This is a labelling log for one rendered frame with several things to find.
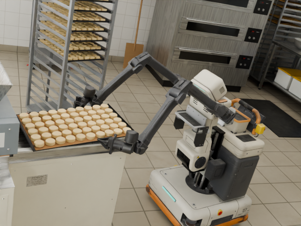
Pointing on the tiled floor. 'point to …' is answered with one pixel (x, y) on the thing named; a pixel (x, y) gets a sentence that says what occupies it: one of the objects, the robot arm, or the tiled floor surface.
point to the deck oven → (207, 38)
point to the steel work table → (290, 47)
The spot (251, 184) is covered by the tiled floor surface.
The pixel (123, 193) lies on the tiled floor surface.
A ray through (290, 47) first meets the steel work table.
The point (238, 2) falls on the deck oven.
